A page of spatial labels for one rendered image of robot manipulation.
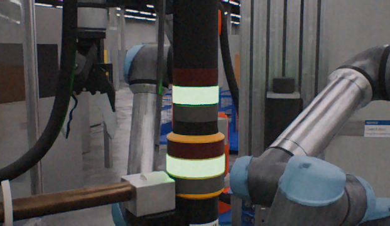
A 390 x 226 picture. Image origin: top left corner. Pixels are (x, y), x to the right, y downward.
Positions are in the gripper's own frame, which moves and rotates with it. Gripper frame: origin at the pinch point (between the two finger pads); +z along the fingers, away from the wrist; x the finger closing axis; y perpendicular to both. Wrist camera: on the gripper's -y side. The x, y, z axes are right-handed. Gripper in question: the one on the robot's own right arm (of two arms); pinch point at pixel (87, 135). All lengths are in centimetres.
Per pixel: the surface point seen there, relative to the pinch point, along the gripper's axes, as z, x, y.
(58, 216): 149, 142, 327
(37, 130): 14, 45, 77
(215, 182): -7, -27, -52
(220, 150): -9, -27, -52
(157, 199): -6, -23, -54
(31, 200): -7, -15, -58
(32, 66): -11, 45, 76
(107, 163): 143, 144, 517
